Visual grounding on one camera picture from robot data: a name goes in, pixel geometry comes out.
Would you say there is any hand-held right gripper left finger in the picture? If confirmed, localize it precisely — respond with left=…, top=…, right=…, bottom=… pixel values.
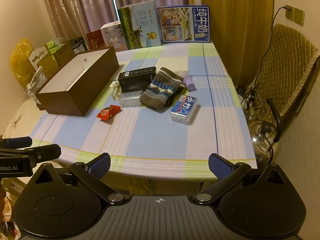
left=27, top=152, right=128, bottom=205

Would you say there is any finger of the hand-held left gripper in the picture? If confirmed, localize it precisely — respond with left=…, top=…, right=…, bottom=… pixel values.
left=0, top=144, right=62, bottom=167
left=0, top=136, right=33, bottom=150

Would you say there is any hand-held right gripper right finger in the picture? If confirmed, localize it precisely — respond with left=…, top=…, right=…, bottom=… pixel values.
left=192, top=152, right=292, bottom=206

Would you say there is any red snack packet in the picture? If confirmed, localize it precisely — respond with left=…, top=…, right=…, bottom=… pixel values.
left=97, top=105, right=121, bottom=122

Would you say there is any brown storage box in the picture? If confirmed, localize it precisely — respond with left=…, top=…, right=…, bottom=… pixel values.
left=34, top=46, right=120, bottom=117

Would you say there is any clear box with blue label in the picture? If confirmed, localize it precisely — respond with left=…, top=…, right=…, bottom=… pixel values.
left=169, top=95, right=201, bottom=125

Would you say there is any clear plastic cup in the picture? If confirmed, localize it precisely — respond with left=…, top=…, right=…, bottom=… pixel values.
left=119, top=92, right=143, bottom=107

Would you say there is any small purple bottle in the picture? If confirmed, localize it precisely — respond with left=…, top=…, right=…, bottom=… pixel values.
left=182, top=76, right=197, bottom=92

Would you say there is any black product box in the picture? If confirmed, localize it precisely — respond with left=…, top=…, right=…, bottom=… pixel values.
left=117, top=66, right=157, bottom=93

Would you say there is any patterned knit sock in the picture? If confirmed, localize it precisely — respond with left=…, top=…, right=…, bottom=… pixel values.
left=140, top=67, right=185, bottom=110

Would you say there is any steel kettle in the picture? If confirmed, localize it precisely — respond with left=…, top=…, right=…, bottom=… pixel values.
left=247, top=99, right=284, bottom=168

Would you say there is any printed white plastic bag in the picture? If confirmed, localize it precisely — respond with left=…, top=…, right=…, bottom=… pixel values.
left=26, top=66, right=48, bottom=98

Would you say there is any yellow plastic bag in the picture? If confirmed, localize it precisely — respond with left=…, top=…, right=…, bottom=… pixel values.
left=10, top=39, right=34, bottom=82

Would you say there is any gold box with white tab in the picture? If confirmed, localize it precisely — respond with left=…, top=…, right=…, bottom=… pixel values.
left=27, top=47, right=59, bottom=80

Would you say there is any brown cardboard carton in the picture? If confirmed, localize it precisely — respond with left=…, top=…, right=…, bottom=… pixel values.
left=54, top=41, right=75, bottom=67

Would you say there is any black and white bag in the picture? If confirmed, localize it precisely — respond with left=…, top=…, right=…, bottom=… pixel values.
left=72, top=37, right=88, bottom=53

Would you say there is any red gift box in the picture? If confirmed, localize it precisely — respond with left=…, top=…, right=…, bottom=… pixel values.
left=86, top=29, right=107, bottom=52

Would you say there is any chair with quilted cover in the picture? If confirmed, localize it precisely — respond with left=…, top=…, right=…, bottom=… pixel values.
left=250, top=24, right=320, bottom=120

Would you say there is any white humidifier box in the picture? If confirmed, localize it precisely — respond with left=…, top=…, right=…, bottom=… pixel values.
left=101, top=21, right=128, bottom=53

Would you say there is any green milk carton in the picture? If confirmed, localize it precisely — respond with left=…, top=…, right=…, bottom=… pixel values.
left=117, top=0, right=162, bottom=50

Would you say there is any yellow curtain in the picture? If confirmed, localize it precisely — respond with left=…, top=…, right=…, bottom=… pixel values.
left=200, top=0, right=274, bottom=80

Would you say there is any blue milk carton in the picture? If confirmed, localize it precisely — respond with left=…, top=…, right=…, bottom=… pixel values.
left=157, top=4, right=212, bottom=45

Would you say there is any mauve curtain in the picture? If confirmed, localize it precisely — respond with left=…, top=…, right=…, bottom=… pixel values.
left=39, top=0, right=190, bottom=47

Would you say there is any tangle of cables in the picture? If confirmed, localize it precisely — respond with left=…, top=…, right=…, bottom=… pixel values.
left=235, top=79, right=258, bottom=115

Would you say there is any beige wall socket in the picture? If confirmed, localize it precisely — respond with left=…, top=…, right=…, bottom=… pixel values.
left=293, top=7, right=305, bottom=27
left=285, top=4, right=295, bottom=22

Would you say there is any black charger cable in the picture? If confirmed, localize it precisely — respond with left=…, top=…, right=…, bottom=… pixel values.
left=255, top=5, right=290, bottom=90

